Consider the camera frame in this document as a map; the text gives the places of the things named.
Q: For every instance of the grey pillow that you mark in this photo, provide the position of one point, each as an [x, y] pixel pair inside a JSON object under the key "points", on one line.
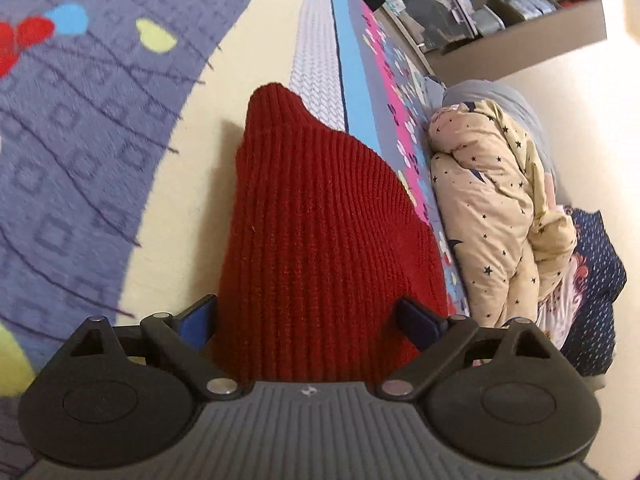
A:
{"points": [[511, 102]]}

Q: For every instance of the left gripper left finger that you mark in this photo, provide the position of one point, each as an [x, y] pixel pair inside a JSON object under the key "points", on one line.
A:
{"points": [[154, 360]]}

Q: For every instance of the wooden shelf unit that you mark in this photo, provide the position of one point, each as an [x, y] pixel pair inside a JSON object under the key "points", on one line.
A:
{"points": [[524, 41]]}

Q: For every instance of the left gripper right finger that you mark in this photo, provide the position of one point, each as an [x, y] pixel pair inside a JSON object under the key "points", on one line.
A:
{"points": [[461, 361]]}

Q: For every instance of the navy dotted pillow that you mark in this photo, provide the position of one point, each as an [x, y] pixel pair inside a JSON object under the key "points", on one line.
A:
{"points": [[578, 316]]}

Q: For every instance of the colourful floral fleece blanket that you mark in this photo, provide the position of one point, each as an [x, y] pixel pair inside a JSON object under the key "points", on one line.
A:
{"points": [[119, 122]]}

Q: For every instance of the red knitted sweater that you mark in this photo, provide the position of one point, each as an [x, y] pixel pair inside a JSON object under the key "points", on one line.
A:
{"points": [[324, 241]]}

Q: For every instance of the cream star-print duvet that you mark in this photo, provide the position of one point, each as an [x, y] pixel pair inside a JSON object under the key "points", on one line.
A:
{"points": [[512, 245]]}

